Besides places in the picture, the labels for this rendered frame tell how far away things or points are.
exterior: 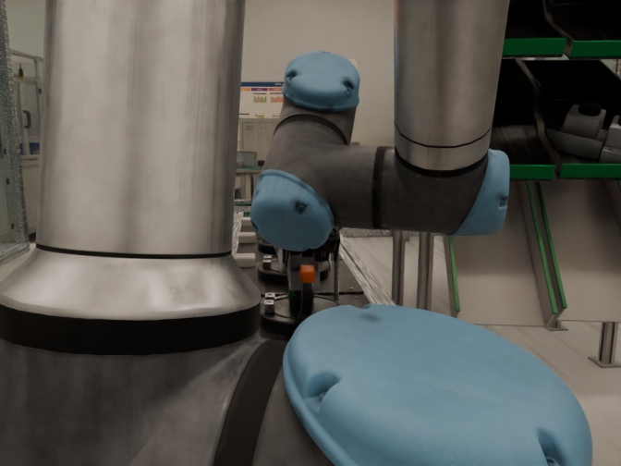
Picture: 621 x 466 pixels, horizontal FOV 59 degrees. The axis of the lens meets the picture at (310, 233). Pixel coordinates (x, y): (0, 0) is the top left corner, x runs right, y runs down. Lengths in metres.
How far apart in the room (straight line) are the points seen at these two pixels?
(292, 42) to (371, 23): 1.58
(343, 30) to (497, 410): 11.35
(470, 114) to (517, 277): 0.48
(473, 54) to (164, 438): 0.29
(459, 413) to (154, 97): 0.16
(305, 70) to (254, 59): 10.87
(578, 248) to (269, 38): 10.70
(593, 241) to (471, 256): 0.20
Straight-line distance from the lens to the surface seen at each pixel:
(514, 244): 0.89
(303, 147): 0.49
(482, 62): 0.40
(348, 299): 0.95
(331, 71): 0.54
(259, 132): 8.12
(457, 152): 0.43
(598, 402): 0.95
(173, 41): 0.23
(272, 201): 0.46
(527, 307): 0.84
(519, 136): 0.91
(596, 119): 0.88
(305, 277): 0.74
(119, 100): 0.23
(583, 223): 0.97
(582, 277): 0.91
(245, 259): 1.16
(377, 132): 11.43
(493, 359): 0.23
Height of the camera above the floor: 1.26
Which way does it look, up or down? 11 degrees down
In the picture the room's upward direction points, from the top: straight up
